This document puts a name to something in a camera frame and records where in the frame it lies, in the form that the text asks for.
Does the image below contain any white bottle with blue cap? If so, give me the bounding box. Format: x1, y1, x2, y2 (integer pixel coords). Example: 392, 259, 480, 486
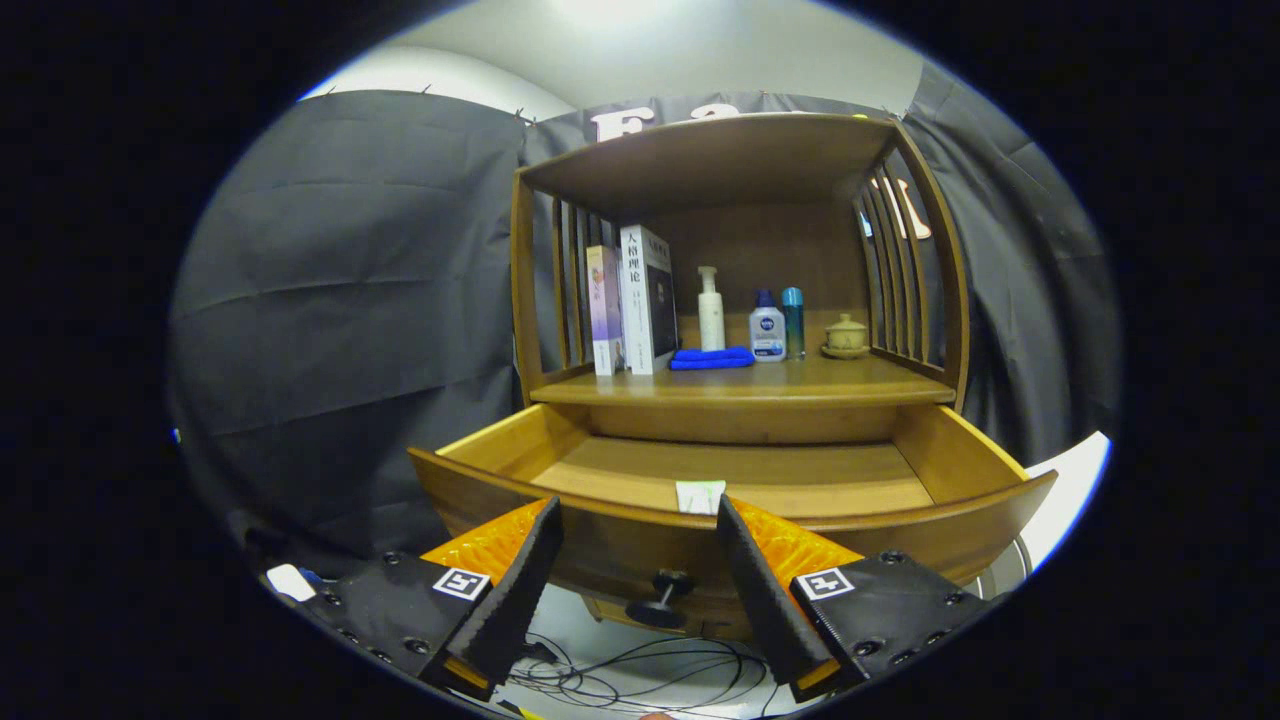
749, 289, 787, 363

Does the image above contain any white pump bottle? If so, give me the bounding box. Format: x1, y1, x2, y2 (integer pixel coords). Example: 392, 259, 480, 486
697, 266, 726, 353

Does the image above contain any small white object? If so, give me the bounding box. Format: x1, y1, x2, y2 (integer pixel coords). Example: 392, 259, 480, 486
265, 564, 319, 603

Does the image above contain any purple book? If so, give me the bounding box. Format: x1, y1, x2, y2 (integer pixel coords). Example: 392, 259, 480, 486
586, 245, 626, 377

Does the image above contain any wooden cabinet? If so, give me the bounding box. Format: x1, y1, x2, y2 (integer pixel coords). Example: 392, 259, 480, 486
408, 112, 1059, 641

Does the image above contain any teal bottle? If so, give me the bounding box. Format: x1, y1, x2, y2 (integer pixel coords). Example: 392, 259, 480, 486
781, 287, 806, 361

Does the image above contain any ceramic lidded teacup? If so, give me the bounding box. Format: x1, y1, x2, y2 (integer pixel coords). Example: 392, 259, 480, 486
821, 313, 871, 360

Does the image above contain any wooden countertop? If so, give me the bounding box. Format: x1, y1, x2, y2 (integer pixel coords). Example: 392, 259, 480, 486
530, 345, 956, 408

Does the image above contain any white board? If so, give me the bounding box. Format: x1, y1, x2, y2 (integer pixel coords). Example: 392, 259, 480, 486
1020, 432, 1113, 571

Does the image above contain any white tube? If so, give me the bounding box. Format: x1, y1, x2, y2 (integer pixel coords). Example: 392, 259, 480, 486
675, 480, 728, 516

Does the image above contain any wooden drawer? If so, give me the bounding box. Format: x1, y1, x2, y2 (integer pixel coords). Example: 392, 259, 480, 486
408, 402, 1059, 641

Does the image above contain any black backdrop cloth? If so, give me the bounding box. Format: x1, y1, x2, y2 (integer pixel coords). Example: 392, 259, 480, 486
165, 60, 1126, 581

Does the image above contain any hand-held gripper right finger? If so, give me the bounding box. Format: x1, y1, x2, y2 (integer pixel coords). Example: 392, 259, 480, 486
716, 495, 1006, 703

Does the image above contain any black drawer knob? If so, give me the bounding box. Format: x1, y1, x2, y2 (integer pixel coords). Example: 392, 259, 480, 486
625, 570, 696, 631

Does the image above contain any white book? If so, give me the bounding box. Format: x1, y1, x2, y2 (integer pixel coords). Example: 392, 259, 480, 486
619, 225, 679, 376

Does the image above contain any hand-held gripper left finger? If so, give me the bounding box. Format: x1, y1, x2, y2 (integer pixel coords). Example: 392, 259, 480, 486
300, 497, 565, 701

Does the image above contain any blue folded cloth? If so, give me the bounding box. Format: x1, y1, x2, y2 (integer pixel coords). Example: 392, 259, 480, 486
668, 346, 756, 372

